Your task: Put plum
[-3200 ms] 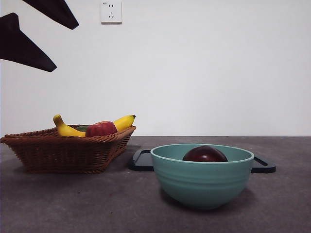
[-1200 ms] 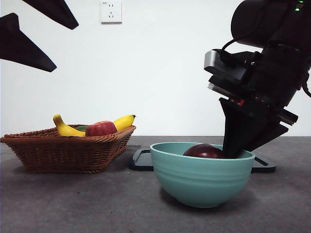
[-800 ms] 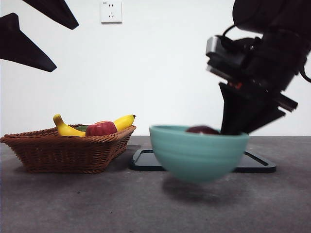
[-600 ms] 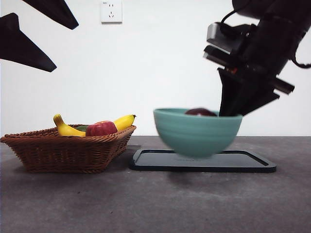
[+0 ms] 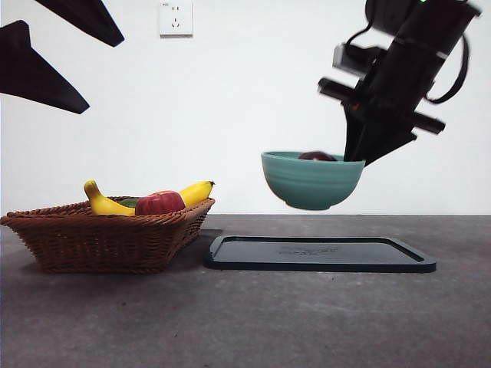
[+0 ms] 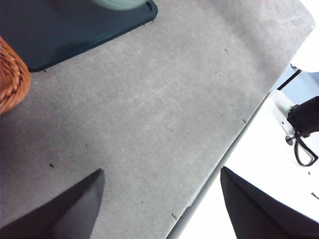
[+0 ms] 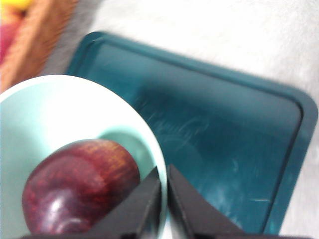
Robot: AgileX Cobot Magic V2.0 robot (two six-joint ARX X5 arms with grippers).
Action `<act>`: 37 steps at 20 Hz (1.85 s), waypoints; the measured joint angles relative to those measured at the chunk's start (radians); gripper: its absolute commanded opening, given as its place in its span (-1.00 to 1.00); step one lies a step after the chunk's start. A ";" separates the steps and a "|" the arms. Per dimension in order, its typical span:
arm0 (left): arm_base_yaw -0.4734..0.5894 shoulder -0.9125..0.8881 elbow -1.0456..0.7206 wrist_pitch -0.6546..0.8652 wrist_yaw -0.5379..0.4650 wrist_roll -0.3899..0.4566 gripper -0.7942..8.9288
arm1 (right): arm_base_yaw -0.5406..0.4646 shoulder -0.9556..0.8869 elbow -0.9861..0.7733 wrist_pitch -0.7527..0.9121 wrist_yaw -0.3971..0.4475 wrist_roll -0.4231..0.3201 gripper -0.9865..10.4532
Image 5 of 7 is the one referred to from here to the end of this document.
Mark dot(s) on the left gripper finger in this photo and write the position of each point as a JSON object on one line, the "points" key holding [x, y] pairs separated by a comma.
{"points": [[34, 76], [88, 19]]}

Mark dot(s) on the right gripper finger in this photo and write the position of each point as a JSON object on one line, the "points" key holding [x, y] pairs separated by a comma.
{"points": [[354, 134], [387, 143]]}

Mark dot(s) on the dark purple plum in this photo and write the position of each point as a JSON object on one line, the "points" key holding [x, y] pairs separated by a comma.
{"points": [[316, 156]]}

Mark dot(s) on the teal ribbed bowl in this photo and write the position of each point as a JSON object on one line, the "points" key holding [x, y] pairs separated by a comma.
{"points": [[310, 184]]}

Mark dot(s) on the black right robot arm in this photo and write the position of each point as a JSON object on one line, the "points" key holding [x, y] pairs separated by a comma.
{"points": [[433, 23]]}

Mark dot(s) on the dark rectangular tray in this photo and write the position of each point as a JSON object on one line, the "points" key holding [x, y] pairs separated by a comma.
{"points": [[314, 257]]}

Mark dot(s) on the yellow banana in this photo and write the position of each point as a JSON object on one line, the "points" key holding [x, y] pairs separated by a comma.
{"points": [[101, 205]]}

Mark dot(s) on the green fruit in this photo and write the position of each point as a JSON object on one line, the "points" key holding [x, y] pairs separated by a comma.
{"points": [[128, 202]]}

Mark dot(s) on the red apple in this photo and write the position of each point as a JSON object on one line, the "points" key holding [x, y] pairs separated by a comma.
{"points": [[159, 204]]}

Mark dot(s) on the brown wicker basket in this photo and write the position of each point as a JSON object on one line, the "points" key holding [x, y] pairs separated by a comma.
{"points": [[103, 245]]}

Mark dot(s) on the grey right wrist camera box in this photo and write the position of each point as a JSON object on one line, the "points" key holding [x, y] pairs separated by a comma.
{"points": [[345, 57]]}

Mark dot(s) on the white wall socket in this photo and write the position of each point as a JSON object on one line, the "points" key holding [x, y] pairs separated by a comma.
{"points": [[175, 19]]}

